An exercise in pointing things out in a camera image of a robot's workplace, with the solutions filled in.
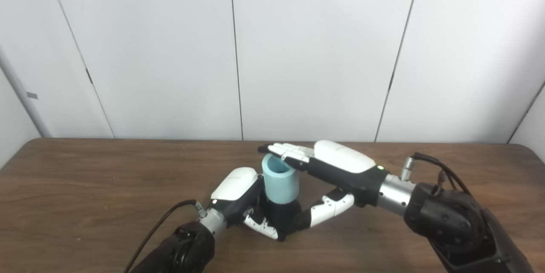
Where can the black panel hinge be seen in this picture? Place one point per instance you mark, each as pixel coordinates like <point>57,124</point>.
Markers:
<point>391,83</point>
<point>89,76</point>

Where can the black nozzle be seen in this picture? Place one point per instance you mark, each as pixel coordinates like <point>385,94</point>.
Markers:
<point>281,215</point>

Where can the small grey wall label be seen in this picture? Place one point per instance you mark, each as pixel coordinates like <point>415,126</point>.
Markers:
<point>32,95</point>

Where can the white and black right hand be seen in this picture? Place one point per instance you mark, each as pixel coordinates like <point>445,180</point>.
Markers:
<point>345,162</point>

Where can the white and black left hand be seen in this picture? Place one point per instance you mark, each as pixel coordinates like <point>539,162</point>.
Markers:
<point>234,185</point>

